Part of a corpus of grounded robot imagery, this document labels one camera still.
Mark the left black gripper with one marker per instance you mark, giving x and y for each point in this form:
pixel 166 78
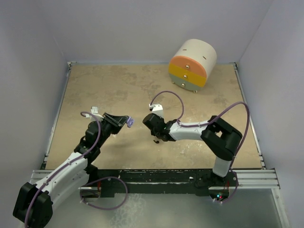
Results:
pixel 116 122

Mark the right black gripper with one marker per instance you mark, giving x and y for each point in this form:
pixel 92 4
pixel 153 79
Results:
pixel 159 118

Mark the purple earbud charging case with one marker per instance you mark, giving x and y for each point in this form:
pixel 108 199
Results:
pixel 130 122

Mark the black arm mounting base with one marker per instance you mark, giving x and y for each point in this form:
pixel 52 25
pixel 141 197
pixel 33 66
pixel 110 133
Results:
pixel 199 182

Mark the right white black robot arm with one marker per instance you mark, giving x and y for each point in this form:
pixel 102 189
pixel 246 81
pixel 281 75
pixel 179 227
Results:
pixel 221 137

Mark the round cream drawer cabinet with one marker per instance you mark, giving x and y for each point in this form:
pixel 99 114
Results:
pixel 192 64

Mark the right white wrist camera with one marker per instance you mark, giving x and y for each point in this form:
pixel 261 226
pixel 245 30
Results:
pixel 157 109

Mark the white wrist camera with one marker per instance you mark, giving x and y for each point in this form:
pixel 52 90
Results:
pixel 96 111
pixel 157 109

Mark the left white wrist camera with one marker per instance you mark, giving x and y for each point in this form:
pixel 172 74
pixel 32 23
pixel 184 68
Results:
pixel 96 111

